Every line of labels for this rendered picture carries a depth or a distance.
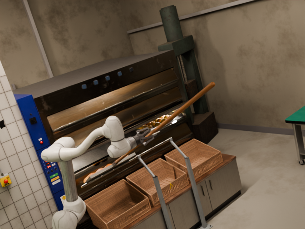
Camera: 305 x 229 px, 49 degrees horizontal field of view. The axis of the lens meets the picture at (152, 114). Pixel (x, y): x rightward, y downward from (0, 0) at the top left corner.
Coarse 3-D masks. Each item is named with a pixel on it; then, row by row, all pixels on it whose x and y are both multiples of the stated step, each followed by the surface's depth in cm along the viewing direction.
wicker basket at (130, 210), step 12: (120, 180) 402; (108, 192) 392; (120, 192) 400; (132, 192) 396; (96, 204) 382; (108, 204) 389; (120, 204) 397; (132, 204) 394; (144, 204) 368; (96, 216) 357; (108, 216) 383; (120, 216) 350; (132, 216) 359; (108, 228) 343; (120, 228) 352
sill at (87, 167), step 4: (184, 116) 466; (176, 120) 458; (180, 120) 458; (168, 124) 450; (172, 124) 450; (176, 124) 454; (164, 128) 442; (168, 128) 446; (160, 132) 439; (144, 136) 430; (108, 156) 395; (100, 160) 389; (104, 160) 392; (92, 164) 384; (96, 164) 386; (84, 168) 379; (88, 168) 381; (92, 168) 384; (76, 172) 374; (80, 172) 375; (76, 176) 373
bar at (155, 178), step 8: (160, 144) 392; (144, 152) 380; (128, 160) 368; (152, 176) 365; (192, 176) 394; (88, 184) 341; (192, 184) 397; (160, 192) 367; (160, 200) 370; (200, 208) 404; (168, 216) 376; (200, 216) 409; (168, 224) 376; (208, 224) 416
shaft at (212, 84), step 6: (210, 84) 193; (204, 90) 198; (198, 96) 204; (192, 102) 211; (180, 108) 222; (186, 108) 219; (174, 114) 229; (168, 120) 237; (162, 126) 247; (150, 132) 263; (132, 150) 297
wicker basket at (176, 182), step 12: (144, 168) 422; (156, 168) 430; (168, 168) 428; (132, 180) 411; (144, 180) 419; (168, 180) 427; (180, 180) 397; (144, 192) 383; (156, 192) 377; (168, 192) 388; (156, 204) 378
